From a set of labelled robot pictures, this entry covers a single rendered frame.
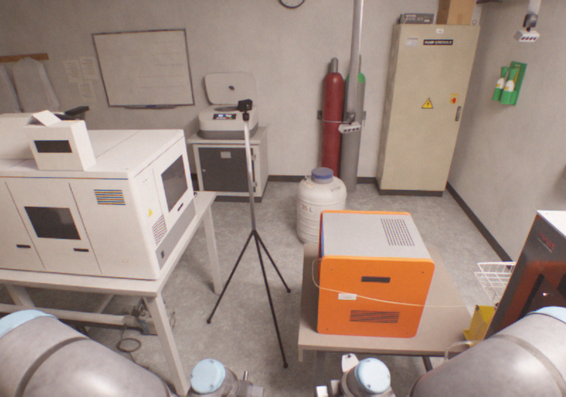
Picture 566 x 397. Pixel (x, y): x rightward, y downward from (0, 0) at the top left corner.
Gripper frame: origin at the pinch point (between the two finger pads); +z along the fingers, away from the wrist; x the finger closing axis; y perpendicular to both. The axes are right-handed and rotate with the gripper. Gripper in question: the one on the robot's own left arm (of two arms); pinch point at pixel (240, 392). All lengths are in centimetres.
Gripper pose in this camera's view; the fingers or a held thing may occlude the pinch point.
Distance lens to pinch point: 131.8
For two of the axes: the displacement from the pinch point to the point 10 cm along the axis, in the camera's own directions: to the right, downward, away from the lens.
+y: 1.1, -7.8, 6.1
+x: -9.8, 0.4, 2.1
